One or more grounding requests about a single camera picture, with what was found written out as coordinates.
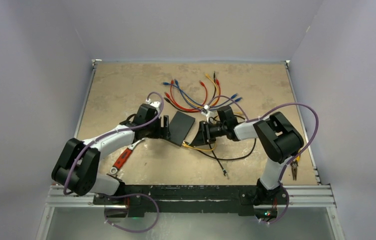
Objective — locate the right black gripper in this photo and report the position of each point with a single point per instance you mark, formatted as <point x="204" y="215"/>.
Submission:
<point x="203" y="136"/>

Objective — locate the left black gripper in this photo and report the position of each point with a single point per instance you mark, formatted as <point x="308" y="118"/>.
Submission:
<point x="161" y="132"/>

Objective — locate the black network switch box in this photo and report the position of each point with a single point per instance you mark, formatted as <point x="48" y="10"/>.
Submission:
<point x="179" y="127"/>

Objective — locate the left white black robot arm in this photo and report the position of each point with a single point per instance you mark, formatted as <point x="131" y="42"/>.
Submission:
<point x="77" y="167"/>

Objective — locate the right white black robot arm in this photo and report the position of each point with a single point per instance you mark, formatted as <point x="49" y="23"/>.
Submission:
<point x="279" y="139"/>

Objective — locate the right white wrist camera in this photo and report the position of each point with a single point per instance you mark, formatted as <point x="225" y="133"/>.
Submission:
<point x="206" y="112"/>

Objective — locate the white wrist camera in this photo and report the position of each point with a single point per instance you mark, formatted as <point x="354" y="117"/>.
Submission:
<point x="155" y="104"/>
<point x="206" y="112"/>

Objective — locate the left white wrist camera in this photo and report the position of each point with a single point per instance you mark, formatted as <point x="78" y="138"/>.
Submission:
<point x="155" y="104"/>

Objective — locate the red handled adjustable wrench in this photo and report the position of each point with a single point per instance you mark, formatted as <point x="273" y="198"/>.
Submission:
<point x="122" y="159"/>

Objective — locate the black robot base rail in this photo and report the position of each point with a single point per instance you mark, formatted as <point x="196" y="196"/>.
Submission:
<point x="243" y="200"/>

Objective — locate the yellow handled pliers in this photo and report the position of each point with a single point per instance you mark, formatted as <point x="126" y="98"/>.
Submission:
<point x="294" y="167"/>

